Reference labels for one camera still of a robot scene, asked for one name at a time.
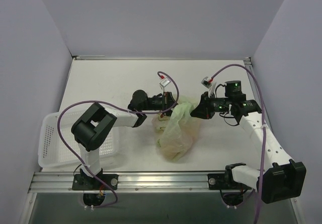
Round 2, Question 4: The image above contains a light green plastic bag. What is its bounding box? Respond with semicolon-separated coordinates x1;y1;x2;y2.
151;96;201;162

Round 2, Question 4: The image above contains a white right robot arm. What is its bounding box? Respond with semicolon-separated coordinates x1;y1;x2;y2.
191;79;306;204

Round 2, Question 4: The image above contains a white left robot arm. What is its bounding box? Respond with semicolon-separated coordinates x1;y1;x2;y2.
71;90;179;189

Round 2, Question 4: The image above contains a white plastic basket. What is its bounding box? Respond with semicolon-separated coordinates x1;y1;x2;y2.
38;110;120;168

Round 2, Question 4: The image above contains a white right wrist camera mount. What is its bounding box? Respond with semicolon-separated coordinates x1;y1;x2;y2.
201;77;217;98

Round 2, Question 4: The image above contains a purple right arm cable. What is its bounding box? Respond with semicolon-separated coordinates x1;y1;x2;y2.
208;64;267;223

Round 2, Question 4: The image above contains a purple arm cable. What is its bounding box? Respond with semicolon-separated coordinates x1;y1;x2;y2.
57;70;180;208
208;64;267;223

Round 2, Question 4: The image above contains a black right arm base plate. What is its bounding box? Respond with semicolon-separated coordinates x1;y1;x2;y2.
207;173;244;190

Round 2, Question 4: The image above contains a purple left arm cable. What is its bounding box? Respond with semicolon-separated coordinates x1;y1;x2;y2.
57;70;180;208

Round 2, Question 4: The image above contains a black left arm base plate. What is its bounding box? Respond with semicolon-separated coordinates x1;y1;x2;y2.
71;174;118;191

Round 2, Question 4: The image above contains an aluminium front rail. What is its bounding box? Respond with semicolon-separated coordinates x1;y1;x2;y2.
28;171;250;194

